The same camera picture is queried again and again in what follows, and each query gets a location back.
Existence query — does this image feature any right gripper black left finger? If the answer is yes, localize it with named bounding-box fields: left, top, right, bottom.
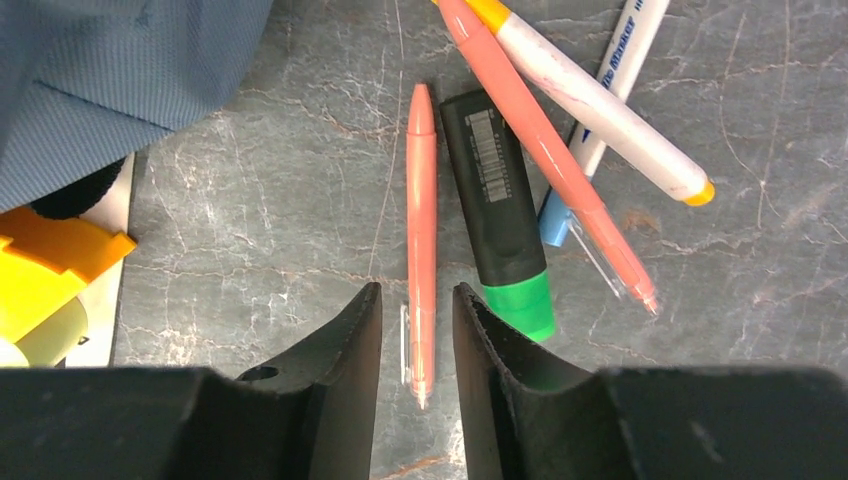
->
left=1, top=282, right=383, bottom=479

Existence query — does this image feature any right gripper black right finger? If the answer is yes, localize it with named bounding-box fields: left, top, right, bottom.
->
left=452, top=283, right=847, bottom=479

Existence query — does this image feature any orange yellow marker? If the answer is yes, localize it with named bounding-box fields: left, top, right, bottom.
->
left=464, top=1, right=715, bottom=206

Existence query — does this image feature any blue grey backpack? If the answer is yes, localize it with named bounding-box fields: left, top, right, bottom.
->
left=1, top=1, right=272, bottom=218

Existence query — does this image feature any black white chess mat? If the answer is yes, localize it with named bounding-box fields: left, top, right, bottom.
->
left=64, top=152, right=137, bottom=369

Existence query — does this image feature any multicolour toy brick stack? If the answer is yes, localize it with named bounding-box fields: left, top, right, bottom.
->
left=1, top=207, right=136, bottom=368

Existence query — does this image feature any white blue marker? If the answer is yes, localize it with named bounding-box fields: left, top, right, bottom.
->
left=538, top=0, right=670, bottom=247

